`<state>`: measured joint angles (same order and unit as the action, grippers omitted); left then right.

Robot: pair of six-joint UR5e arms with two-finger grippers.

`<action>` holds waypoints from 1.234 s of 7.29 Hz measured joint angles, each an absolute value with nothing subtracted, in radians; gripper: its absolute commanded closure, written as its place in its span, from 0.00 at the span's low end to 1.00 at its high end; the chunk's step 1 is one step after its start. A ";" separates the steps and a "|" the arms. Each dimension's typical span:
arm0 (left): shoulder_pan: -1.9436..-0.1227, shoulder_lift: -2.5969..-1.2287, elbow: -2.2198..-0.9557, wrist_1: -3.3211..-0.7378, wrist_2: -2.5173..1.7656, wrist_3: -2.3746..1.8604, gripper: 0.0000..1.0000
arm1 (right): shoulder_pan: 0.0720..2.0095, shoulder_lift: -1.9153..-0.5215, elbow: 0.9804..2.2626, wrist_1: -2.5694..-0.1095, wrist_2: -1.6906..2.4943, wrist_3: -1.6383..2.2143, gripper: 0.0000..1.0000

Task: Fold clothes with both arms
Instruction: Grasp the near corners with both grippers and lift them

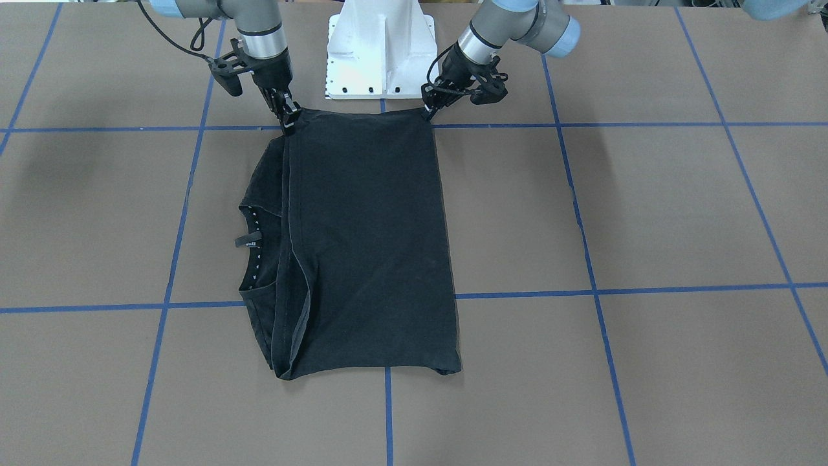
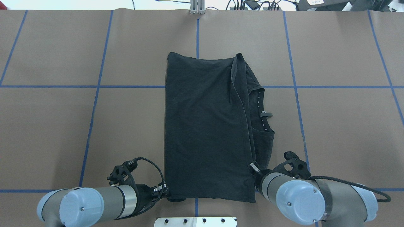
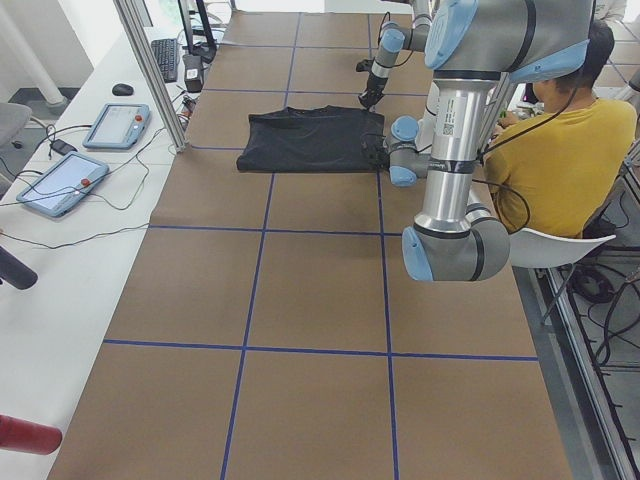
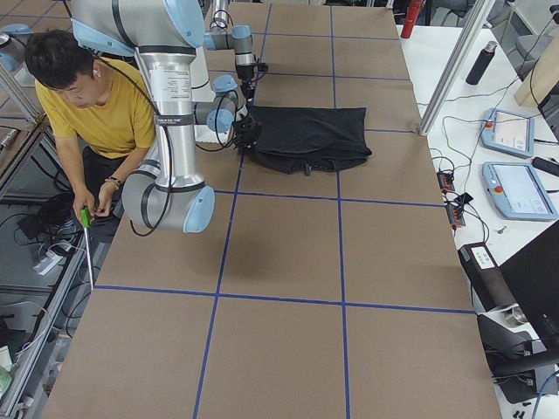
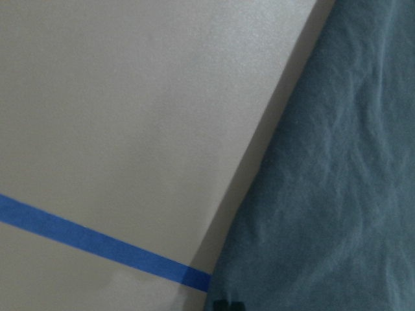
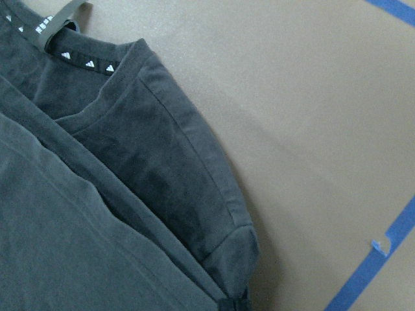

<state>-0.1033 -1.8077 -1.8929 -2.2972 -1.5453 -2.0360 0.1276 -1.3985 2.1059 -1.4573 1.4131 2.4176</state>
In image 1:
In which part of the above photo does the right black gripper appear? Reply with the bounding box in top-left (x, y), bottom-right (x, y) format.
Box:
top-left (249, 55), bottom-right (303, 137)

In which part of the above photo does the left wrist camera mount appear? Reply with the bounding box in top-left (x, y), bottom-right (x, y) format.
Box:
top-left (468, 55), bottom-right (508, 105)

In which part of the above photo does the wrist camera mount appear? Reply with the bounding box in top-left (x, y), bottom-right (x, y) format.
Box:
top-left (468, 55), bottom-right (508, 105)
top-left (208, 41), bottom-right (252, 97)

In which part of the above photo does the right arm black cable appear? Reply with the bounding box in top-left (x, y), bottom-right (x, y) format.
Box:
top-left (136, 0), bottom-right (217, 69)

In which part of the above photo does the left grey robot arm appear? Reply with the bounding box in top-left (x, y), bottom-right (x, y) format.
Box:
top-left (420, 1), bottom-right (582, 121)

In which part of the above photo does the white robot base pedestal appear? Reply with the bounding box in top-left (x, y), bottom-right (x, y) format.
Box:
top-left (325, 1), bottom-right (437, 100)

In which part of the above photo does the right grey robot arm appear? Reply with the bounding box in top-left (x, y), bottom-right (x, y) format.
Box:
top-left (137, 1), bottom-right (303, 137)

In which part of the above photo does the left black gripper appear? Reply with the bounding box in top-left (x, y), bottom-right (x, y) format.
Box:
top-left (422, 44), bottom-right (483, 121)

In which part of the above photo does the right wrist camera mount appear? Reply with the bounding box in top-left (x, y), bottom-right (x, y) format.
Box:
top-left (208, 41), bottom-right (252, 97)

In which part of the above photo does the black printed t-shirt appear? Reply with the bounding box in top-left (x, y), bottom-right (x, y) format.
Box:
top-left (235, 109), bottom-right (462, 381)

